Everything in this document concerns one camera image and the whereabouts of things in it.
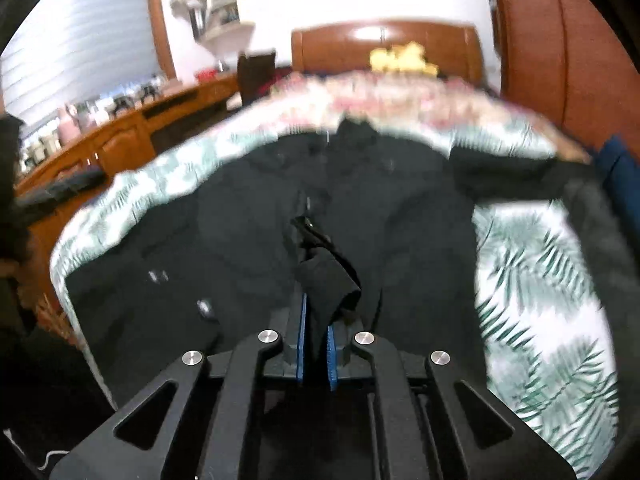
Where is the pink bottle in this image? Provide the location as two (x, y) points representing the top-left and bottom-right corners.
(59, 106), (82, 142)

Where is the wooden window frame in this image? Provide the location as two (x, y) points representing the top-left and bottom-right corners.
(144, 0), (177, 81)

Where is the black jacket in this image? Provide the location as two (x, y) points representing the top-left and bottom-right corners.
(64, 116), (596, 411)

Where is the dark grey cloth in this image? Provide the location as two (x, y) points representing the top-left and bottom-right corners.
(565, 175), (632, 411)

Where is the yellow plush toy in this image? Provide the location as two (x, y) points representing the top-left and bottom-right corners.
(369, 42), (440, 78)

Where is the bed with leaf-print cover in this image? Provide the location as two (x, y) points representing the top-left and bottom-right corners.
(49, 110), (621, 478)

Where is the row of dark figurines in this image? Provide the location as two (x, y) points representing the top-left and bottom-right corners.
(111, 79), (162, 111)

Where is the dark wooden chair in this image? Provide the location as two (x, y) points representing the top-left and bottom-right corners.
(236, 50), (278, 106)

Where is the wooden wardrobe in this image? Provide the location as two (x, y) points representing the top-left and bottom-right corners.
(487, 0), (636, 151)

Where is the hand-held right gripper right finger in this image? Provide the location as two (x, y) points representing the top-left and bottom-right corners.
(326, 322), (578, 480)

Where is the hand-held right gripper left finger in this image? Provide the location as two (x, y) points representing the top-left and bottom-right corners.
(49, 290), (308, 480)

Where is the wooden desk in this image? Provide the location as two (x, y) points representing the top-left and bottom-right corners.
(15, 71), (241, 311)

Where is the blue cloth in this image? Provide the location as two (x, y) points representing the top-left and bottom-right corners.
(595, 135), (640, 221)

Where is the white cable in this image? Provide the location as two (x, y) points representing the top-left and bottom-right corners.
(2, 427), (66, 467)

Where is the wooden headboard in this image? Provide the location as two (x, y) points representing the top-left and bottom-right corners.
(291, 19), (485, 86)

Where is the window blind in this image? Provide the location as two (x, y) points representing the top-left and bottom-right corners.
(0, 0), (163, 126)

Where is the floral blanket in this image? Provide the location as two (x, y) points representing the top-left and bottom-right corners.
(235, 71), (591, 161)

